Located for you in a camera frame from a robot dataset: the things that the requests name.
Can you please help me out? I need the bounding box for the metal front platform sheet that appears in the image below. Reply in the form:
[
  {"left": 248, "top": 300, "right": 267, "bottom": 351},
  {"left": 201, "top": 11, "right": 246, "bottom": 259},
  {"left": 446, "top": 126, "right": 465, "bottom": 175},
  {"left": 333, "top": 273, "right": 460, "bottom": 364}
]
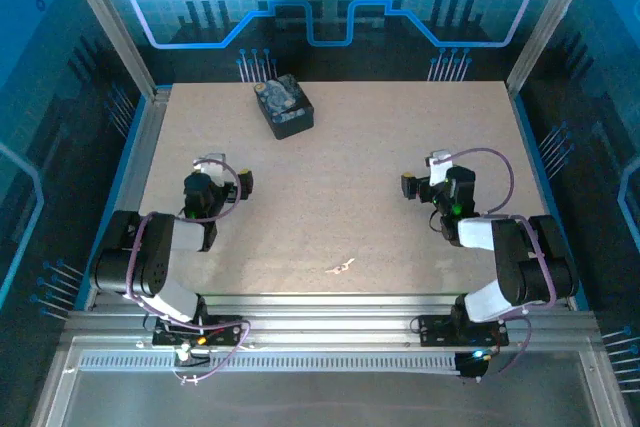
[{"left": 29, "top": 336, "right": 632, "bottom": 427}]

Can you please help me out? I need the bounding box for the aluminium front rail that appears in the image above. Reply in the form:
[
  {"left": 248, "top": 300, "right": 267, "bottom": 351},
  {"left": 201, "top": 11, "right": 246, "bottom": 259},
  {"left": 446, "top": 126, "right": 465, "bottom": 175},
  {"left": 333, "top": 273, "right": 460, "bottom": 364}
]
[{"left": 64, "top": 294, "right": 601, "bottom": 349}]

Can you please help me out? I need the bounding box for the left aluminium frame post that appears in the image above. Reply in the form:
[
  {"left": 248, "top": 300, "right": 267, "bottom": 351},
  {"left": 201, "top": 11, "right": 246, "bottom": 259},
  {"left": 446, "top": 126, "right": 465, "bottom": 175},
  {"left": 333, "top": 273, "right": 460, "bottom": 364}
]
[{"left": 57, "top": 0, "right": 160, "bottom": 99}]

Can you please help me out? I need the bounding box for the blue table edge strip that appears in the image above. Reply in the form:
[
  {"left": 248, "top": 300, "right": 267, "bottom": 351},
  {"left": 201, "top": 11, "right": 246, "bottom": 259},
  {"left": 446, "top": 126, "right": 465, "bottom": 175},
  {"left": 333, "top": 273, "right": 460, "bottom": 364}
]
[
  {"left": 510, "top": 92, "right": 589, "bottom": 309},
  {"left": 73, "top": 95, "right": 147, "bottom": 309}
]

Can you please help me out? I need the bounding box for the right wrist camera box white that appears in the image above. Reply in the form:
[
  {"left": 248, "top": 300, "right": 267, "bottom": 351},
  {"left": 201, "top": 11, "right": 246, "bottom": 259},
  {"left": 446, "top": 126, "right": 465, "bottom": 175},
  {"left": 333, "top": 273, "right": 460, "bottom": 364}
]
[{"left": 424, "top": 149, "right": 454, "bottom": 187}]

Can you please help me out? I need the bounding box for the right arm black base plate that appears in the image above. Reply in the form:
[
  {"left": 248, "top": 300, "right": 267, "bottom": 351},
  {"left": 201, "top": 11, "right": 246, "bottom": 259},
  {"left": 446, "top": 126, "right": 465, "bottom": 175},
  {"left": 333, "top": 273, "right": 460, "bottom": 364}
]
[{"left": 416, "top": 314, "right": 510, "bottom": 348}]

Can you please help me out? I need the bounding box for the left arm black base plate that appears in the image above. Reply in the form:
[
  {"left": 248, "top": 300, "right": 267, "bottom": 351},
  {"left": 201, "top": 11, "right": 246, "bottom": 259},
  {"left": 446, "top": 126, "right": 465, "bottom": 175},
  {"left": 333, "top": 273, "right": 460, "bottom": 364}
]
[{"left": 151, "top": 315, "right": 244, "bottom": 348}]

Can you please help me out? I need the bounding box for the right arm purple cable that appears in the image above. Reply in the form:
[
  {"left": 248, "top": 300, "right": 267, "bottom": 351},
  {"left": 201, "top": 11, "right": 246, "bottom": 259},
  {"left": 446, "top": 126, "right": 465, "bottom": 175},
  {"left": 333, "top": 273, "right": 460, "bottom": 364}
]
[{"left": 432, "top": 147, "right": 559, "bottom": 383}]

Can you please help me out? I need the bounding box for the starry night painted metal box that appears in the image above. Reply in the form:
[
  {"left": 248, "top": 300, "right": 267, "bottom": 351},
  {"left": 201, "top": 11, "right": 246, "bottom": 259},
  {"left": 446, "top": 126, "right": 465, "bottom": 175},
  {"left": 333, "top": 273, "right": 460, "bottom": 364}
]
[{"left": 253, "top": 74, "right": 316, "bottom": 141}]

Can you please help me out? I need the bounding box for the black connector module with LED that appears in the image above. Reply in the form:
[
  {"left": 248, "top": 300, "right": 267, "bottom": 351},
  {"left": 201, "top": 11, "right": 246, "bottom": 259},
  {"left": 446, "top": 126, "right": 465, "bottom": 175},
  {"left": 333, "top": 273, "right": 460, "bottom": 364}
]
[{"left": 454, "top": 350, "right": 490, "bottom": 382}]

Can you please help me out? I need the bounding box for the aluminium frame post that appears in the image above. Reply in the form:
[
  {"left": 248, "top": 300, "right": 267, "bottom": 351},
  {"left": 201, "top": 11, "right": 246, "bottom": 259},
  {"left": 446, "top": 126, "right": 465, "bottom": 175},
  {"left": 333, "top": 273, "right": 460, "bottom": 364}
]
[
  {"left": 57, "top": 0, "right": 160, "bottom": 99},
  {"left": 504, "top": 0, "right": 602, "bottom": 97}
]

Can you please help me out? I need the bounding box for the slotted cable duct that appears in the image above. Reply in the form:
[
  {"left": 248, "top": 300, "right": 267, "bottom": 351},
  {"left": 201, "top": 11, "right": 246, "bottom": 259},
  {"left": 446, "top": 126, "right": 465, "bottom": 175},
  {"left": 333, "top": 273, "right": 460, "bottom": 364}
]
[{"left": 79, "top": 354, "right": 459, "bottom": 374}]

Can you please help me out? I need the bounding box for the aluminium side rail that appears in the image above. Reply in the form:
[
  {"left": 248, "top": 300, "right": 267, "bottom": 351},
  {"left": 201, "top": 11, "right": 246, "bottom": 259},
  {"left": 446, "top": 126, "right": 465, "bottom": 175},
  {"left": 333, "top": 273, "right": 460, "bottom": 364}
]
[{"left": 82, "top": 86, "right": 174, "bottom": 311}]

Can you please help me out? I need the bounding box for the right aluminium frame post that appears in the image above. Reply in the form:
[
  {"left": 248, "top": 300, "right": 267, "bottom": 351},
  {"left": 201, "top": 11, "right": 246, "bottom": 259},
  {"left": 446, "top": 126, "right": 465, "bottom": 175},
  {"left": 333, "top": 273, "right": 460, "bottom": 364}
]
[{"left": 504, "top": 0, "right": 602, "bottom": 97}]

